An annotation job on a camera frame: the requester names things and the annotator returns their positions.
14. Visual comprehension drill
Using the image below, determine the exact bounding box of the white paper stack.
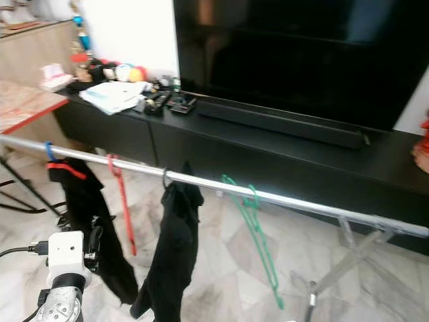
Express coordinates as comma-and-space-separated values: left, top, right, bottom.
78, 80, 149, 116

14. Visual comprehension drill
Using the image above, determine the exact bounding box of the red laughing Buddha statue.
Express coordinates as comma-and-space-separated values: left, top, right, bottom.
412, 111, 429, 175

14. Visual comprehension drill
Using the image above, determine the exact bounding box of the red plastic clothes hanger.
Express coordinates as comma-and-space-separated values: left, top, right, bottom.
106, 154, 139, 257

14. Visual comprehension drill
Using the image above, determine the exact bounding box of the navy shirt with red trim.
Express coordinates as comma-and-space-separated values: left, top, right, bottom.
47, 158, 140, 306

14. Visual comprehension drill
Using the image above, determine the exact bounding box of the white round toy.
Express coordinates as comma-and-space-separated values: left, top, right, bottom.
115, 63, 133, 82

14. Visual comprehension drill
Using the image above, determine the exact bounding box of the marble pattern folding table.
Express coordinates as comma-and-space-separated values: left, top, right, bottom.
0, 80, 72, 215

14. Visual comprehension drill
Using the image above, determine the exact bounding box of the black round toy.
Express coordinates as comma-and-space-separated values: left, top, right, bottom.
87, 59, 109, 83

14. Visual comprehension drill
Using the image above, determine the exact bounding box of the red lidded jar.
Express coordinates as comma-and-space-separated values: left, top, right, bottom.
72, 52, 91, 83

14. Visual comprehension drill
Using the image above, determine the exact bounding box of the silver metal clothes rack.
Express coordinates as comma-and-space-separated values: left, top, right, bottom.
0, 134, 429, 322

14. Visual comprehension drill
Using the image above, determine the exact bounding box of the pink tissue box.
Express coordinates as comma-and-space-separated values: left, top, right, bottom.
40, 62, 74, 92

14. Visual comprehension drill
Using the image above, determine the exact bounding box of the black soundbar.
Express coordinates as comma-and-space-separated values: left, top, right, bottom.
194, 101, 371, 150

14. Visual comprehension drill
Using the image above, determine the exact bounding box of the black printed t-shirt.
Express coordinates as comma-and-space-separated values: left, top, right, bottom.
129, 161, 206, 321

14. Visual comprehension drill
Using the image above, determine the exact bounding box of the light wooden sideboard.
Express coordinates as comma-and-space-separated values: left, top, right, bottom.
0, 20, 81, 88

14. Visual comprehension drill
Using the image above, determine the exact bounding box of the black television cabinet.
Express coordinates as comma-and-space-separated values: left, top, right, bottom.
52, 91, 429, 256

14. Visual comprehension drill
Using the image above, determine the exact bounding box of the blue and gold trophy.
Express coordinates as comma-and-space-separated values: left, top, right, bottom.
70, 0, 92, 53

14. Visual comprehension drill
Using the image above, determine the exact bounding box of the blue plastic clothes hanger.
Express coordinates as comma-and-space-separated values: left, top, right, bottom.
44, 141, 58, 164

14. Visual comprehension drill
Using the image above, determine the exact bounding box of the orange round toy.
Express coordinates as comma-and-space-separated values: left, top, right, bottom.
129, 65, 149, 83

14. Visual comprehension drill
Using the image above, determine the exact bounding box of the green plastic clothes hanger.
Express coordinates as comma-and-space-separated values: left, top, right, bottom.
220, 174, 286, 311

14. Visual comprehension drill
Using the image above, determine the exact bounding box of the black flat television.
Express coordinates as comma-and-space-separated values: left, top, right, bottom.
172, 0, 429, 133

